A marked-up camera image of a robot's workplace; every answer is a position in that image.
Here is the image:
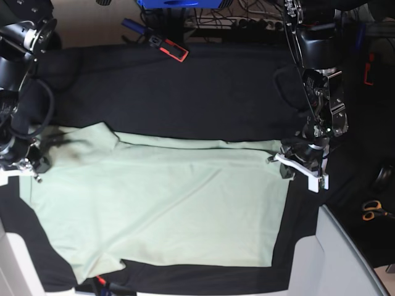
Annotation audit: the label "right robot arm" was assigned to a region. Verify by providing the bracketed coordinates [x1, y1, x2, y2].
[1, 1, 57, 185]

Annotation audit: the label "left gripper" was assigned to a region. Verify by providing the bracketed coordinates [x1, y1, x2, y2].
[279, 136, 330, 179]

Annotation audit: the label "orange handled scissors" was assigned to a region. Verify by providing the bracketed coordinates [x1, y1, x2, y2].
[362, 200, 394, 221]

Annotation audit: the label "blue tube right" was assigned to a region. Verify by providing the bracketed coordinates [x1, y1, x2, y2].
[355, 22, 366, 53]

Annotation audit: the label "red blue tool bottom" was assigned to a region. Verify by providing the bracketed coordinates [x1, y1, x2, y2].
[91, 275, 136, 296]

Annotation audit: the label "blue box at top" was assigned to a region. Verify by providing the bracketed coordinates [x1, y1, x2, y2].
[137, 0, 233, 9]

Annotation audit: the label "black table cloth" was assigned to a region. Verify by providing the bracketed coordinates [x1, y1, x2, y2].
[0, 43, 395, 292]

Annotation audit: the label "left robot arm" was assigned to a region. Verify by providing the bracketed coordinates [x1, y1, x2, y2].
[275, 1, 348, 186]

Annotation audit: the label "blue handle tool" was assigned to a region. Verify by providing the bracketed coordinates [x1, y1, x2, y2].
[122, 18, 147, 35]

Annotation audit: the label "white bin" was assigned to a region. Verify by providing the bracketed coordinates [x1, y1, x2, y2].
[1, 223, 46, 296]
[287, 205, 389, 295]

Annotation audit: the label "orange black bracket right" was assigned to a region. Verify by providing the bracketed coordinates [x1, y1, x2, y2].
[364, 52, 375, 86]

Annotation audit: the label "white bin left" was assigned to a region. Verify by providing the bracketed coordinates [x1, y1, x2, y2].
[1, 223, 46, 296]

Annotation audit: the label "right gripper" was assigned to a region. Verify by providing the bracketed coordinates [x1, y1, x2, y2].
[1, 136, 51, 174]

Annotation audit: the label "white bin right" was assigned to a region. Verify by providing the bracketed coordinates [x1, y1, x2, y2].
[287, 205, 389, 295]

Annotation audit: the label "orange black tool on table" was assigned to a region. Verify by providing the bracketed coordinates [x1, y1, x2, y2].
[149, 35, 189, 62]

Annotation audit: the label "white power strip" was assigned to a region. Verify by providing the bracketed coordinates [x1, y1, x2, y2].
[185, 15, 284, 31]

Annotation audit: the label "light green T-shirt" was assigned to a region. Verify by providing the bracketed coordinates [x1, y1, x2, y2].
[20, 123, 289, 282]

